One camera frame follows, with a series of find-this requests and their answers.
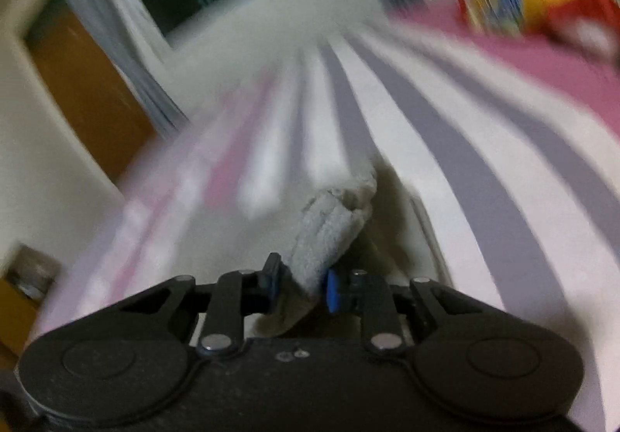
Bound grey pants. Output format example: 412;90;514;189
245;163;453;340

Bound bed with striped sheet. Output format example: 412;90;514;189
29;0;620;432

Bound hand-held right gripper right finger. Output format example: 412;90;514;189
326;268;481;356

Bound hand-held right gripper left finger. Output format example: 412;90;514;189
121;252;282;359

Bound brown wooden cabinet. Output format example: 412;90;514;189
0;243;62;367

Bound brown wooden door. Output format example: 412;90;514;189
24;0;158;181

